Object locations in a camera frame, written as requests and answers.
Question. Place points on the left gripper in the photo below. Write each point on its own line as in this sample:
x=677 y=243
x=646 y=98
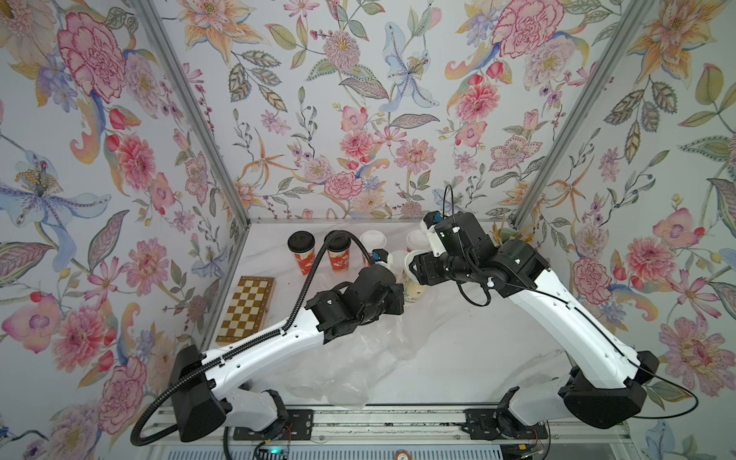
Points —
x=398 y=299

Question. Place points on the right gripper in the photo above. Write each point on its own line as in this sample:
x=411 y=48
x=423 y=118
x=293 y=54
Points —
x=427 y=270

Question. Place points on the white lid beige cup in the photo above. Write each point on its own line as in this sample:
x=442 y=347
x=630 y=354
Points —
x=413 y=290

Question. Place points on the white lid floral cup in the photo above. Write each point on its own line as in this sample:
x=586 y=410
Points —
x=397 y=265

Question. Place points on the clear plastic carrier bag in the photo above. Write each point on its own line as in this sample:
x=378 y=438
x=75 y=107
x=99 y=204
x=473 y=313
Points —
x=414 y=322

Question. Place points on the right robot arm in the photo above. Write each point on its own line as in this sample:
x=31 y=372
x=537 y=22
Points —
x=605 y=385

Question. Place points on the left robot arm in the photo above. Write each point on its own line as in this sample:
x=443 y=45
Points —
x=217 y=398

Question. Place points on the white lid red back cup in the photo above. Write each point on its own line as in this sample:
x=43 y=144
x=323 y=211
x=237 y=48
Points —
x=417 y=240

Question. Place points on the white lid red cup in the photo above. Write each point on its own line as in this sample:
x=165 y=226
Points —
x=417 y=240
x=371 y=240

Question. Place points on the black lid red cup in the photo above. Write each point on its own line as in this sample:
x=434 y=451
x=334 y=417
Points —
x=301 y=244
x=338 y=249

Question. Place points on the green cup holder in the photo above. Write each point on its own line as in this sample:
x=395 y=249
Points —
x=508 y=234

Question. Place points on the clear plastic bag pile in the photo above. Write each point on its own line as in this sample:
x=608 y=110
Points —
x=345 y=372

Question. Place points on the wooden stir sticks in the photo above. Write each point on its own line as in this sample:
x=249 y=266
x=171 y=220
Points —
x=528 y=232

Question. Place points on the wooden chessboard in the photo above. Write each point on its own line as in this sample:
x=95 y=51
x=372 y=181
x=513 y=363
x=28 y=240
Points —
x=247 y=310

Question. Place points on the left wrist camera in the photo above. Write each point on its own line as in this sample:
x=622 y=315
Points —
x=380 y=257

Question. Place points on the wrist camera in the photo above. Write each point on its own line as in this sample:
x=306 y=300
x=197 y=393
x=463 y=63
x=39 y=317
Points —
x=453 y=234
x=380 y=257

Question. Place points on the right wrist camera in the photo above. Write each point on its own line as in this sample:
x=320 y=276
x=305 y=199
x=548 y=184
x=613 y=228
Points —
x=453 y=234

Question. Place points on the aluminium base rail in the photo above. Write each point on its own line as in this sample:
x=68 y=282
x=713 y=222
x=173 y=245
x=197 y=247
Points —
x=424 y=424

